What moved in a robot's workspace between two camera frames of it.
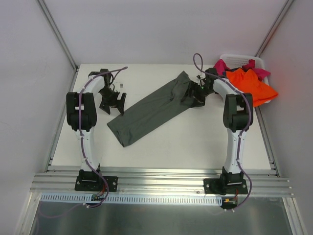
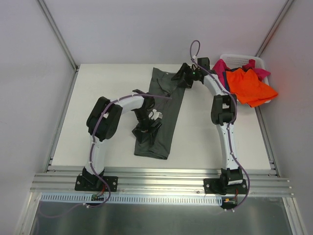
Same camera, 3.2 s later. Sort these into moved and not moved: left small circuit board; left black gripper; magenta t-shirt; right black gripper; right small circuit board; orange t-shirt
Moved: left black gripper; right black gripper
Not moved: orange t-shirt; magenta t-shirt; left small circuit board; right small circuit board
